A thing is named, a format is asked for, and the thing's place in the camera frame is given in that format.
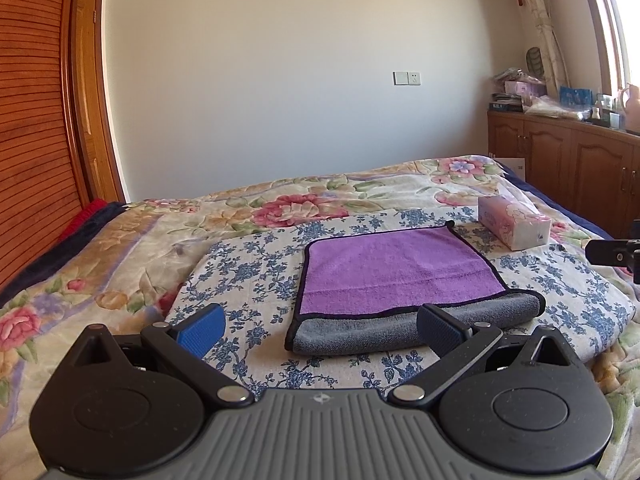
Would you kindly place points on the blue floral white cloth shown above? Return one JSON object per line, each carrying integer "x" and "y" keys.
{"x": 255, "y": 279}

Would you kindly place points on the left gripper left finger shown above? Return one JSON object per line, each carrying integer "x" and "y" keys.
{"x": 179, "y": 349}

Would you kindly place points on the pink box on cabinet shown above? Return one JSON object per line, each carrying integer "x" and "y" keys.
{"x": 525, "y": 89}

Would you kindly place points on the purple and grey towel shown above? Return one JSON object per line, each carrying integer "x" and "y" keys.
{"x": 361, "y": 294}

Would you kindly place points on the pink thermos jug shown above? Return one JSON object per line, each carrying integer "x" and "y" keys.
{"x": 630, "y": 102}

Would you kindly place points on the pink tissue pack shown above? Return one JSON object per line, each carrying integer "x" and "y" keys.
{"x": 515, "y": 224}

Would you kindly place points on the wooden room door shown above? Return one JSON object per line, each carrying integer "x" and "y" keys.
{"x": 96, "y": 146}

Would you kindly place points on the dark blue bed sheet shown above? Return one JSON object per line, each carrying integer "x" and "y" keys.
{"x": 512, "y": 177}

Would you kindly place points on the red blanket edge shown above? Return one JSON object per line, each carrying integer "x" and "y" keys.
{"x": 82, "y": 217}

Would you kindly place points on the floral bed blanket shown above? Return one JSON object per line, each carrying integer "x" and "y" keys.
{"x": 130, "y": 273}

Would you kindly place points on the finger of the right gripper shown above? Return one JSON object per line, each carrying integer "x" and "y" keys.
{"x": 620, "y": 253}

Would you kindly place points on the white wall switch socket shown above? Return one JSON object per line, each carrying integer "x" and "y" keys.
{"x": 406, "y": 78}

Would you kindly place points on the blue box on cabinet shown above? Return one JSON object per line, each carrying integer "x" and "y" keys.
{"x": 575, "y": 97}

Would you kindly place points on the wooden cabinet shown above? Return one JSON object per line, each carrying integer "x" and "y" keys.
{"x": 590, "y": 170}

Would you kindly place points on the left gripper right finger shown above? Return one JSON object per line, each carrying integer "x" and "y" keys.
{"x": 459, "y": 348}

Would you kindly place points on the cream patterned curtain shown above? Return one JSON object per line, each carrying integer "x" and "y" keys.
{"x": 555, "y": 71}

